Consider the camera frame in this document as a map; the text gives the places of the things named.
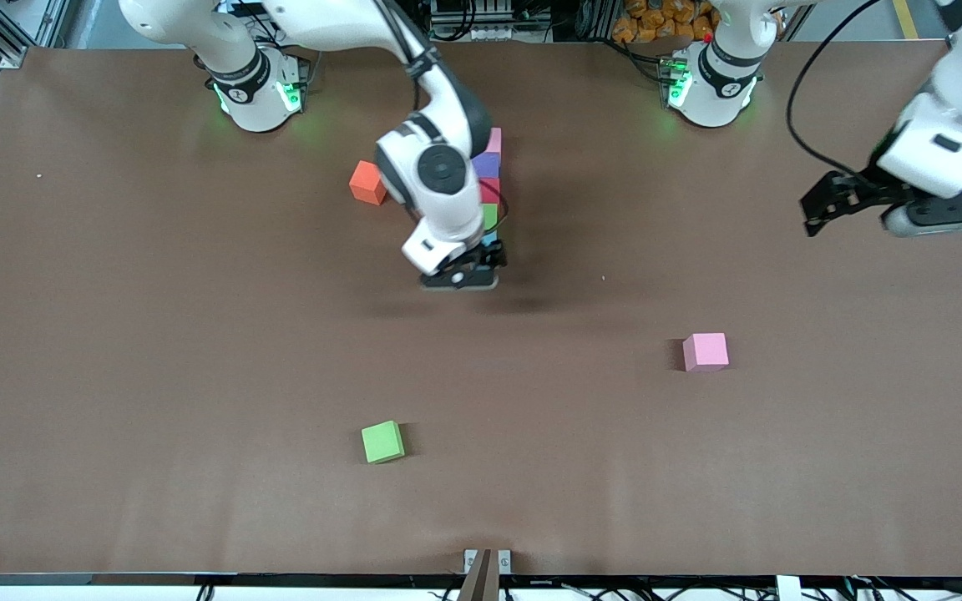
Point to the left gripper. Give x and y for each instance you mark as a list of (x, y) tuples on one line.
[(863, 189)]

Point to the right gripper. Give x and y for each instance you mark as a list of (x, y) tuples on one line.
[(493, 253)]

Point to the light blue foam cube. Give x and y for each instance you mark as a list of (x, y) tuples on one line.
[(489, 239)]

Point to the green foam cube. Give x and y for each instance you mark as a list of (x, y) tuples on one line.
[(490, 217), (382, 441)]

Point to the red foam cube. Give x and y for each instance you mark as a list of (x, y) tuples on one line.
[(491, 190)]

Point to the violet blue foam cube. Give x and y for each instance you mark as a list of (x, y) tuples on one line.
[(488, 166)]

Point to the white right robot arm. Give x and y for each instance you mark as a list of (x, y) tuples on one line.
[(443, 169)]

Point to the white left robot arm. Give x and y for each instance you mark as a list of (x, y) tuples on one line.
[(719, 75)]

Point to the orange foam cube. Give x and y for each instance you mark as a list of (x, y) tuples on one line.
[(366, 182)]

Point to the pink foam cube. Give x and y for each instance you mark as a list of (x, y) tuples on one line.
[(494, 142), (706, 351)]

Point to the grey rack equipment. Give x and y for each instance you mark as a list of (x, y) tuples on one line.
[(473, 21)]

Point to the pile of orange items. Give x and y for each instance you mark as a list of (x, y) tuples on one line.
[(656, 21)]

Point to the small white box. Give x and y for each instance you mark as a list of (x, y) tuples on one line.
[(788, 588)]

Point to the silver metal bracket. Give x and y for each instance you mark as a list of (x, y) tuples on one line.
[(504, 561)]

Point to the brown post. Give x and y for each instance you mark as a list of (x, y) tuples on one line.
[(481, 584)]

